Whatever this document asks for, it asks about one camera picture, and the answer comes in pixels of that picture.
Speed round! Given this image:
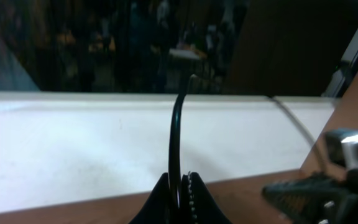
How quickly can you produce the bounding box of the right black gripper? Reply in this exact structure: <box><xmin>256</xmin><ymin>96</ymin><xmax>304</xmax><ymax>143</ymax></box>
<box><xmin>262</xmin><ymin>162</ymin><xmax>358</xmax><ymax>224</ymax></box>

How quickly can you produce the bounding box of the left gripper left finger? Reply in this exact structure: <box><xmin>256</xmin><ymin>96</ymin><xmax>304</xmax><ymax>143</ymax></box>
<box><xmin>129</xmin><ymin>172</ymin><xmax>179</xmax><ymax>224</ymax></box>

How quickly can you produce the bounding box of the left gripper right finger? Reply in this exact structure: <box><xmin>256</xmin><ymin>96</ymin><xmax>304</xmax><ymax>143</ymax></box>
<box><xmin>180</xmin><ymin>172</ymin><xmax>232</xmax><ymax>224</ymax></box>

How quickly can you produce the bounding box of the black usb cable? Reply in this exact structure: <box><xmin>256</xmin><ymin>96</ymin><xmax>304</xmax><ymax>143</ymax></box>
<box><xmin>168</xmin><ymin>73</ymin><xmax>198</xmax><ymax>208</ymax></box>

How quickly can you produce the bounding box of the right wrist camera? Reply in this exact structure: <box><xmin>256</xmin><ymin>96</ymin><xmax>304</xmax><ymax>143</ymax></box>
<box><xmin>324</xmin><ymin>129</ymin><xmax>358</xmax><ymax>170</ymax></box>

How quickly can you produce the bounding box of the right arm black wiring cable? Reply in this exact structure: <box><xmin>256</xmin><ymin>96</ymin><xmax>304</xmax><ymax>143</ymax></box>
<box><xmin>267</xmin><ymin>95</ymin><xmax>329</xmax><ymax>174</ymax></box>

